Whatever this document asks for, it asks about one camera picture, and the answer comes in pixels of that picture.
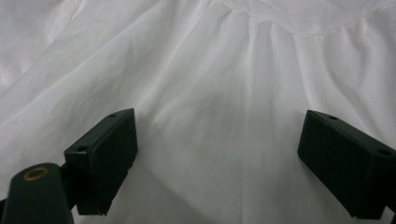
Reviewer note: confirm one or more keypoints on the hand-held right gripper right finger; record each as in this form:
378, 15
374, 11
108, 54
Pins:
345, 165

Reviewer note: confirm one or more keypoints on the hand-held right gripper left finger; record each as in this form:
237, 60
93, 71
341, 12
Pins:
106, 155

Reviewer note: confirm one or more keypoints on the white elastic-waist garment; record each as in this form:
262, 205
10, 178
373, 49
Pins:
199, 62

